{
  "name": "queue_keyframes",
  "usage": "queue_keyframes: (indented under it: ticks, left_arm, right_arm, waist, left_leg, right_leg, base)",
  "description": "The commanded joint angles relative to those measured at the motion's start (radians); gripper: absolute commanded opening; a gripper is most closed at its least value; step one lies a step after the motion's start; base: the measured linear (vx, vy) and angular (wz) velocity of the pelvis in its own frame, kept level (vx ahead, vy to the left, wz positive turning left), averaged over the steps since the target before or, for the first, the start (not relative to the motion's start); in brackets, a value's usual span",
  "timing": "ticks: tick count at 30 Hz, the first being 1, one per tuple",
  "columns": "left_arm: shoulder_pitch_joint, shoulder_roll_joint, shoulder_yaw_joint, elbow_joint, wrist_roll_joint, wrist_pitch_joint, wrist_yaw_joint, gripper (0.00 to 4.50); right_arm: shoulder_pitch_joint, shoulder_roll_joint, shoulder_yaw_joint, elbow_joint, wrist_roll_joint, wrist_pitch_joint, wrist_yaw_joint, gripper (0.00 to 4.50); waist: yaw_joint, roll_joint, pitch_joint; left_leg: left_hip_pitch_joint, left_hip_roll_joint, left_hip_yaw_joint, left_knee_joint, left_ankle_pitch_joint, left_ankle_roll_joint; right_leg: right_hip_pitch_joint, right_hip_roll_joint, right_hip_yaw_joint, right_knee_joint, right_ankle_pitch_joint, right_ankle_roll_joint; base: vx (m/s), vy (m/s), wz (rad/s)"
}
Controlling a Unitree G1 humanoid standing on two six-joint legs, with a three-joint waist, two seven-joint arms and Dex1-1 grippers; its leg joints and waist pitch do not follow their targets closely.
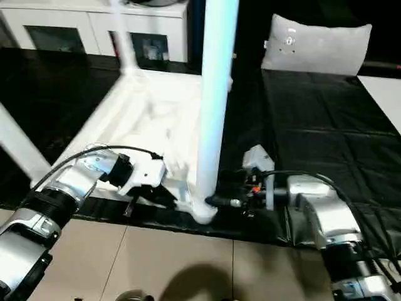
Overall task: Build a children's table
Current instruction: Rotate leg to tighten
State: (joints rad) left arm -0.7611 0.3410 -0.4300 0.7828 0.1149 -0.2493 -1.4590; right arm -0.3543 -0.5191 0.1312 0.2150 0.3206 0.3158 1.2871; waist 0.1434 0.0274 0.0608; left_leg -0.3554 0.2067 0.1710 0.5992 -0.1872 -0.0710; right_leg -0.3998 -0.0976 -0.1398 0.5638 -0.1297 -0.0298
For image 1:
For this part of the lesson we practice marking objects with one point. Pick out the white plastic table top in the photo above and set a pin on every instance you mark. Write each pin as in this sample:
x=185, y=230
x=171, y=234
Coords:
x=141, y=103

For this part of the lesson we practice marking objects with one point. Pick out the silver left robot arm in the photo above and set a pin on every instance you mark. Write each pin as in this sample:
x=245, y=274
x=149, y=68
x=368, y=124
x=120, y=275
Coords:
x=84, y=172

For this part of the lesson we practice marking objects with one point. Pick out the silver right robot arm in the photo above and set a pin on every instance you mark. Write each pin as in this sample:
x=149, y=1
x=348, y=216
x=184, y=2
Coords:
x=322, y=203

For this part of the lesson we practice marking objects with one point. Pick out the black mat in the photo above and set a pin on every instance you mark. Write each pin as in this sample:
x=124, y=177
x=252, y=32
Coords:
x=329, y=125

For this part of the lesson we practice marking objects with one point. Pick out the grey cushion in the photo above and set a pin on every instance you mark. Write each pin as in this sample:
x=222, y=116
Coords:
x=316, y=47

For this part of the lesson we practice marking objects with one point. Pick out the white flat panel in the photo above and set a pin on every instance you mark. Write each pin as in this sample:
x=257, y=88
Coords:
x=382, y=97

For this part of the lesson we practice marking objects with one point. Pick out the black bar with red light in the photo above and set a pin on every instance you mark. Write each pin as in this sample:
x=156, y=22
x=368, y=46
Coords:
x=382, y=66

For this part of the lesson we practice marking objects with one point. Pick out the grey bag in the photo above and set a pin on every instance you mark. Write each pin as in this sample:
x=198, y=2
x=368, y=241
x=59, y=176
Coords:
x=153, y=2

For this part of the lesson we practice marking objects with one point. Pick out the white cabinet with glass doors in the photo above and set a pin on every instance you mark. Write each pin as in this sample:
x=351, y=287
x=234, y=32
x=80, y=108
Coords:
x=62, y=19

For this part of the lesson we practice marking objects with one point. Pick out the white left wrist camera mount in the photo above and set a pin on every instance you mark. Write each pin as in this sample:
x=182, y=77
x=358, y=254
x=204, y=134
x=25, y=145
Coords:
x=147, y=174

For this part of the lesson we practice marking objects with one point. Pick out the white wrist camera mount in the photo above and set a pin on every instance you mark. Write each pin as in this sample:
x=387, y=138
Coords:
x=258, y=158
x=147, y=174

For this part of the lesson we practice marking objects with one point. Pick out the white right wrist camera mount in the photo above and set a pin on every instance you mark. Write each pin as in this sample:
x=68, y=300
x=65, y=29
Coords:
x=258, y=158

